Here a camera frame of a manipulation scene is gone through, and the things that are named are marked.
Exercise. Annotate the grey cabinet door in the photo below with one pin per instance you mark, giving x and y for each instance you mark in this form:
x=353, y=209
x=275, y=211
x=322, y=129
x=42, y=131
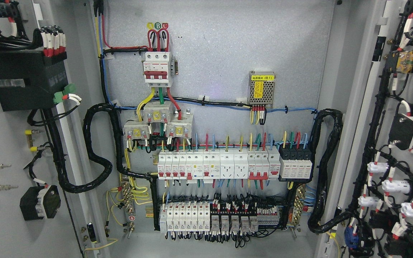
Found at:
x=43, y=238
x=364, y=204

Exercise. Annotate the three current transformers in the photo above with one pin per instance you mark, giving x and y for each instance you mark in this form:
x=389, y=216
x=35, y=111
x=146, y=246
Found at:
x=159, y=120

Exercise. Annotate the row of white circuit breakers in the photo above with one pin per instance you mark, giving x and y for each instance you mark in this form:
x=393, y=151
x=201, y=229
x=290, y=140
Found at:
x=203, y=166

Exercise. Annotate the metal power supply module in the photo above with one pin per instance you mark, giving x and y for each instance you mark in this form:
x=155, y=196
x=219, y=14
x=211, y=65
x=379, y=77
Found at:
x=261, y=88

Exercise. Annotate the lower relay terminal row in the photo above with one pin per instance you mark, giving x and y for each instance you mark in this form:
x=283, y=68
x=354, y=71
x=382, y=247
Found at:
x=230, y=218

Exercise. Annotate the black surge protector block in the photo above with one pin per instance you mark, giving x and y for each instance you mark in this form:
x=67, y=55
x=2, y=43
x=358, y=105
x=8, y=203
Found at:
x=296, y=164

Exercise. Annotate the black digital power meter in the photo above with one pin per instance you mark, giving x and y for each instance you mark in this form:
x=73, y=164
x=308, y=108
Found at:
x=29, y=79

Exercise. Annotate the yellow test terminal block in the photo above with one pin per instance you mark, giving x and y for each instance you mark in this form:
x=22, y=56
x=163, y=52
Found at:
x=30, y=141

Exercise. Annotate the white DIN rail sockets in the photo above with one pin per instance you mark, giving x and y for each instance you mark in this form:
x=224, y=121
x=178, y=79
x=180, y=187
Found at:
x=234, y=163

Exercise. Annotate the red handle three-pole breaker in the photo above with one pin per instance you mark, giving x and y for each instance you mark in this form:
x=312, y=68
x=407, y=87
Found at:
x=158, y=69

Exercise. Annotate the left door rotary selector switch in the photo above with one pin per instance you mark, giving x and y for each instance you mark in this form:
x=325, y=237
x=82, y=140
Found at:
x=39, y=202

